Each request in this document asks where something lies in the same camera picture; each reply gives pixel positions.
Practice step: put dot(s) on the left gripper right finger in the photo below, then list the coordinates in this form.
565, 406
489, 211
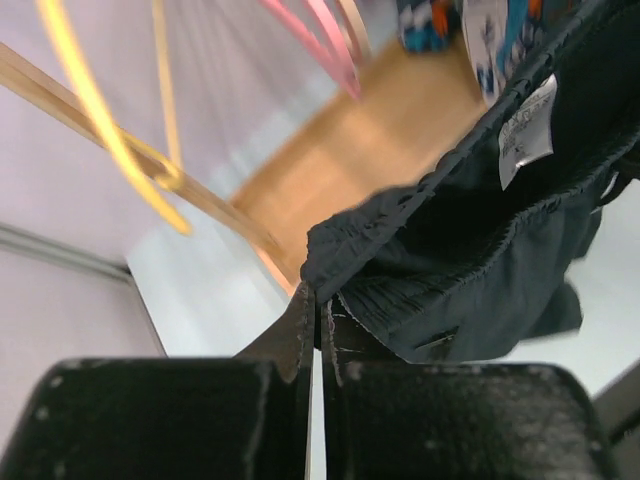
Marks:
387, 419

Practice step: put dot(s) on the beige plastic hanger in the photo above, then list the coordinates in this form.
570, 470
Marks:
354, 31

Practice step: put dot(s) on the yellow plastic hanger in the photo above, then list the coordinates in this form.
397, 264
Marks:
62, 36

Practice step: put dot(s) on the colourful patterned shorts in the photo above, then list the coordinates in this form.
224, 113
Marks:
498, 34

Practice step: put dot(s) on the wooden clothes rack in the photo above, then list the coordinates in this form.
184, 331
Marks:
293, 150

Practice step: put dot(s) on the dark navy shorts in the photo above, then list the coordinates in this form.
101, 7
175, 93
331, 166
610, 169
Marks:
470, 260

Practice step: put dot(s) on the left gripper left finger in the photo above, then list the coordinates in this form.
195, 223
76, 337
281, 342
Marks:
243, 417

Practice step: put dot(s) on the pink plastic hanger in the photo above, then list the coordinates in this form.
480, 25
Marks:
332, 55

